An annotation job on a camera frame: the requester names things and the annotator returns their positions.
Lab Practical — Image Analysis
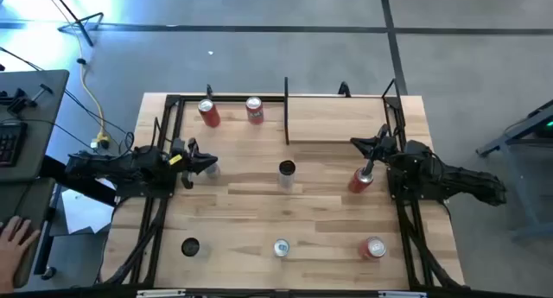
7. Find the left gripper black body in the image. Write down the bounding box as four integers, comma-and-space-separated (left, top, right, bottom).
168, 136, 200, 190

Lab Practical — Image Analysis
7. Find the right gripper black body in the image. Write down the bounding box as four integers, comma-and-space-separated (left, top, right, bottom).
365, 124, 398, 176

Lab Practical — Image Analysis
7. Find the silver blue Red Bull can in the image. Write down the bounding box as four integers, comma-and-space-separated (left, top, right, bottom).
204, 162, 222, 181
272, 238, 291, 259

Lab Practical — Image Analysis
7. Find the red Coca-Cola can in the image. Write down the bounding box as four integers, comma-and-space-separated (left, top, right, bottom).
197, 98, 222, 129
347, 166, 375, 194

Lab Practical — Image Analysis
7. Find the red Fanta can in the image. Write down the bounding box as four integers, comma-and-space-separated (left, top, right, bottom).
358, 236, 387, 262
245, 96, 265, 126

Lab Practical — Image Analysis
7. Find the silver can with black lid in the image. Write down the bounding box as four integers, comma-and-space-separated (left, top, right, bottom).
181, 237, 213, 260
277, 159, 297, 191

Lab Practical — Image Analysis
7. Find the yellow power plug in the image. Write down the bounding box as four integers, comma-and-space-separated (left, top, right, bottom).
92, 132, 111, 150

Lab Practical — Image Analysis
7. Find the black desk support beam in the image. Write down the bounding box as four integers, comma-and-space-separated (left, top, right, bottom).
39, 154, 118, 207

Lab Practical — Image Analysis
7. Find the white paper sheet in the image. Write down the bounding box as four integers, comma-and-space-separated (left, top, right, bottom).
60, 187, 114, 235

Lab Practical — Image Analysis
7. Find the grey desk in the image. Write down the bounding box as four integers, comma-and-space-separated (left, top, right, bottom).
0, 68, 70, 290

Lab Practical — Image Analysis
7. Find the black floor stand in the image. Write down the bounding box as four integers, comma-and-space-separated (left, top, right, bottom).
41, 0, 105, 48

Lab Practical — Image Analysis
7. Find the black keyboard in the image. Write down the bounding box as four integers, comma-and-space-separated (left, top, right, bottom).
0, 120, 29, 168

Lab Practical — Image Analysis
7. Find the black desk clamp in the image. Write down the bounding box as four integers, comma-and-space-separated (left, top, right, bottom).
0, 84, 55, 117

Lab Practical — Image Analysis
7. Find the person's hand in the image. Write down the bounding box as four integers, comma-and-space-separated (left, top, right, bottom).
0, 215, 42, 282

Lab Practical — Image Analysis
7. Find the wooden shelf with black frame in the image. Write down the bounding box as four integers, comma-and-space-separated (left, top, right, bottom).
283, 76, 407, 146

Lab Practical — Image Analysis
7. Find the black aluminium table frame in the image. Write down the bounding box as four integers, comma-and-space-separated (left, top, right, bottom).
101, 92, 467, 293

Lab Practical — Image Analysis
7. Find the yellow power cable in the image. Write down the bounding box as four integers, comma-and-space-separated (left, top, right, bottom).
75, 28, 109, 139

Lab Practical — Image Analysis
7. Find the silver metal bracket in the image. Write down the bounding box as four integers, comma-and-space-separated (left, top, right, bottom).
136, 288, 187, 298
378, 290, 428, 298

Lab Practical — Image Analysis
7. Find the blue-grey metal table frame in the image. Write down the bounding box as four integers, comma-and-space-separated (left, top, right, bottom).
474, 98, 553, 241

